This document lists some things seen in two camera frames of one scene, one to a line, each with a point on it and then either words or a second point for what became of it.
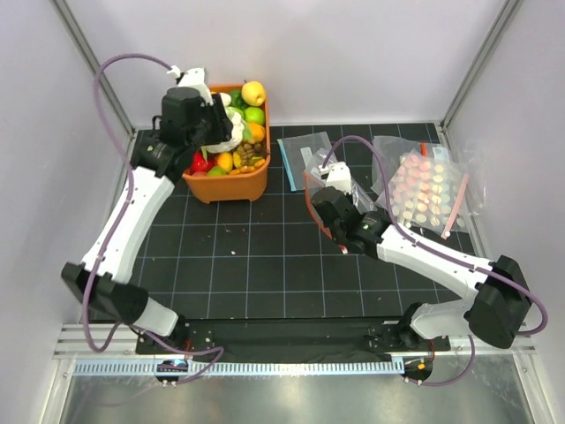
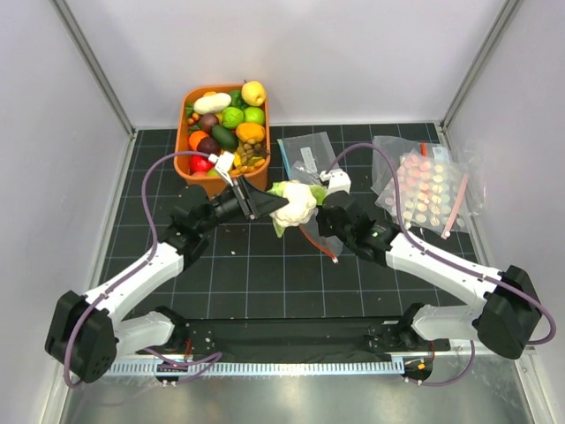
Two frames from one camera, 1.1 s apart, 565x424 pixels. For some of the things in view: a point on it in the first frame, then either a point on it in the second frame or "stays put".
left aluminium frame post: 73,26 stays put
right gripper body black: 336,235 stays put
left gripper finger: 218,124 → 263,203
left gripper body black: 197,133 → 234,206
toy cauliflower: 238,130 → 303,203
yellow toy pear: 253,94 stays put
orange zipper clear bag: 314,179 → 304,171
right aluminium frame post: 507,15 stays put
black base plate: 289,339 stays put
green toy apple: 254,115 stays put
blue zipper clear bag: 298,152 stays put
